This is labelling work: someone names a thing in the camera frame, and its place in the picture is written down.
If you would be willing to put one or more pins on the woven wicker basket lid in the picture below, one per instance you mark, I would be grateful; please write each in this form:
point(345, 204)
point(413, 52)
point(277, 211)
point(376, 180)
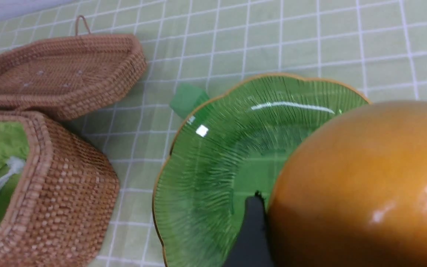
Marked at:
point(68, 77)

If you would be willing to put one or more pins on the green glass plate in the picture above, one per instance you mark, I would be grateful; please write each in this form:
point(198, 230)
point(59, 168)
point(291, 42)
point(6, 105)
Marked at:
point(229, 148)

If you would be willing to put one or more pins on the orange toy mango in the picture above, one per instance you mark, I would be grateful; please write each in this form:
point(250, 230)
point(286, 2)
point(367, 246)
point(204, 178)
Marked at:
point(354, 193)

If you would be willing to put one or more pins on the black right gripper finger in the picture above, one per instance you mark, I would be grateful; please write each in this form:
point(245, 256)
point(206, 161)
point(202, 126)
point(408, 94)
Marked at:
point(251, 248)

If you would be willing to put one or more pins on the woven wicker basket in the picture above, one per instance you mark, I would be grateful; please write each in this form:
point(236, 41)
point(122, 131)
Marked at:
point(61, 207)

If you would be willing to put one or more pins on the green foam cube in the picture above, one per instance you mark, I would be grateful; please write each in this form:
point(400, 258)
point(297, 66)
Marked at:
point(187, 98)

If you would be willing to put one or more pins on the green checkered tablecloth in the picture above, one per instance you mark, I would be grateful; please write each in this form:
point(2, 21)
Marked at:
point(376, 46)

